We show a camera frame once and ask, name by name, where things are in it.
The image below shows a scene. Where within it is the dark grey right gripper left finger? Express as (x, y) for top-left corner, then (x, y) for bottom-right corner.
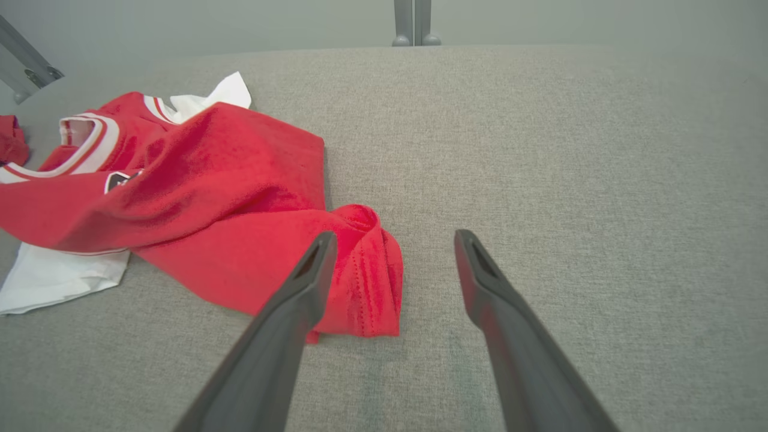
(174, 232), (338, 432)

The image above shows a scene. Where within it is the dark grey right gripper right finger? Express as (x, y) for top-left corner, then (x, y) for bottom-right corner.
(454, 229), (619, 432)

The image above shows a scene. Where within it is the red white basketball jersey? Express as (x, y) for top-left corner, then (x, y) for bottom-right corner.
(0, 71), (404, 344)

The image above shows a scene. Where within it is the red basketball shorts white stripe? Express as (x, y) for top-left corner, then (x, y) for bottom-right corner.
(0, 115), (30, 166)

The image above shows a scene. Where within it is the grey metal stand with caster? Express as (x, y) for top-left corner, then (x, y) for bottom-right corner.
(0, 15), (64, 104)

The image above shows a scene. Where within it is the grey double metal post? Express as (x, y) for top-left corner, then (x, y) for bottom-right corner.
(392, 0), (442, 47)

